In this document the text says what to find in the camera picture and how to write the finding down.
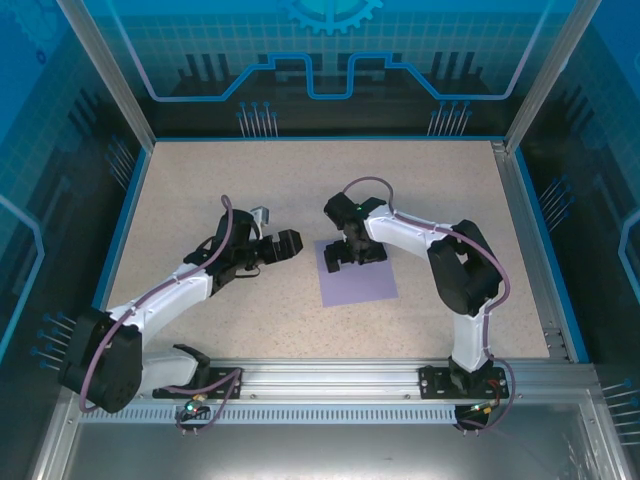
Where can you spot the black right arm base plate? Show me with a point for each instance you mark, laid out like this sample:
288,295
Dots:
432,382

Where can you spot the aluminium frame post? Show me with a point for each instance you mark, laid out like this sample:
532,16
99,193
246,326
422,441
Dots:
107,75
550,75

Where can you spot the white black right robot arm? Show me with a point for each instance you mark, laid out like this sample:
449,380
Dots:
400,232

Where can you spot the blue table edge strip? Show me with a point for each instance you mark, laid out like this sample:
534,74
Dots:
115,250
548,250

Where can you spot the aluminium side rail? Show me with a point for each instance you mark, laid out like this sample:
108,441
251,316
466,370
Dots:
529,250

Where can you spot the aluminium mounting rail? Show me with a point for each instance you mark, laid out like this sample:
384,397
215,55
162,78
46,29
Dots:
325,380

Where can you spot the grey metal tray panel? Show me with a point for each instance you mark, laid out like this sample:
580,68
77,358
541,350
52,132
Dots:
325,450

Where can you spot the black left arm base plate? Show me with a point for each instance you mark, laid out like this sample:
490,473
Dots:
212,376

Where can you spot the purple paper sheet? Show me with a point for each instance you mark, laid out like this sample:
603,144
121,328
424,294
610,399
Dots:
360,285

